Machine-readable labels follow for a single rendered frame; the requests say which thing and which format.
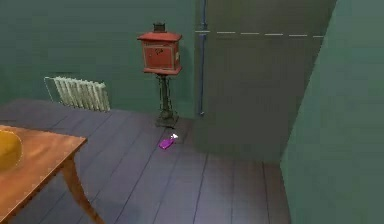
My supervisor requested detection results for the yellow round vase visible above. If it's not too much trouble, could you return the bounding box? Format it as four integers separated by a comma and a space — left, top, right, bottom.
0, 129, 23, 174

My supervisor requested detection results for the purple spray bottle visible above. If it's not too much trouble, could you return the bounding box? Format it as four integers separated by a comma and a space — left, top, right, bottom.
158, 133, 179, 151

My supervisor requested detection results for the white ribbed radiator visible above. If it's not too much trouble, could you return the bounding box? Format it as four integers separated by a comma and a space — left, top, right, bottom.
43, 76, 111, 113

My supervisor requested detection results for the brown wooden table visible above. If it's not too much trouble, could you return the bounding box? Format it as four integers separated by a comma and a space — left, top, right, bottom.
0, 124, 106, 224

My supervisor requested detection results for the blue wall pipe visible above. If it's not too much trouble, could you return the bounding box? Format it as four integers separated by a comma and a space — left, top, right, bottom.
197, 0, 208, 117

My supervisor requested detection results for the red box on black post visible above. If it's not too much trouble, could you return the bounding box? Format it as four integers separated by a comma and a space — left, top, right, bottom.
136, 22, 184, 129

